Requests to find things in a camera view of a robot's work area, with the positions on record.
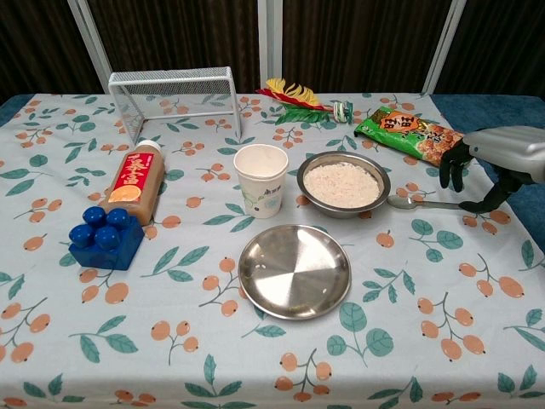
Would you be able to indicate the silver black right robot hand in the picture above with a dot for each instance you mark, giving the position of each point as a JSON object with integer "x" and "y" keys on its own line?
{"x": 511, "y": 149}

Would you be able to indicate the metal spoon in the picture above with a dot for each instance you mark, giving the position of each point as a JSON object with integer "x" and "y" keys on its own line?
{"x": 398, "y": 202}

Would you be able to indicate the white rice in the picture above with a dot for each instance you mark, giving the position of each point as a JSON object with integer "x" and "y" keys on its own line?
{"x": 340, "y": 185}

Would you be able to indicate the steel bowl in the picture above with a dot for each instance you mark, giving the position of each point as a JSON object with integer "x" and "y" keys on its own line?
{"x": 340, "y": 213}

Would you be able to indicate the white paper cup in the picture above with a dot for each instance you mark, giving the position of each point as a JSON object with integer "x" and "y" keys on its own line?
{"x": 262, "y": 191}

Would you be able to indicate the green snack bag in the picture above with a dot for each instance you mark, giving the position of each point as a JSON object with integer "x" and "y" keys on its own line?
{"x": 400, "y": 132}

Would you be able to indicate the colourful feather shuttlecock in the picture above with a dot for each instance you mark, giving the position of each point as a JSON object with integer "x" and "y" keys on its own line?
{"x": 298, "y": 96}

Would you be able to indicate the round steel plate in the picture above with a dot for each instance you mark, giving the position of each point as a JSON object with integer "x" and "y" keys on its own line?
{"x": 294, "y": 272}

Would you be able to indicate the brown drink bottle red label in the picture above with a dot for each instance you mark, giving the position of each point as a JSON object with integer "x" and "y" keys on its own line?
{"x": 134, "y": 179}

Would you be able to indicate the floral printed tablecloth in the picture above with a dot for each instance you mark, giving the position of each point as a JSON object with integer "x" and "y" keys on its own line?
{"x": 170, "y": 362}

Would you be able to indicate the blue toy building block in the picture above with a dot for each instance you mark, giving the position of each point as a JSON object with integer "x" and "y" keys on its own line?
{"x": 115, "y": 251}

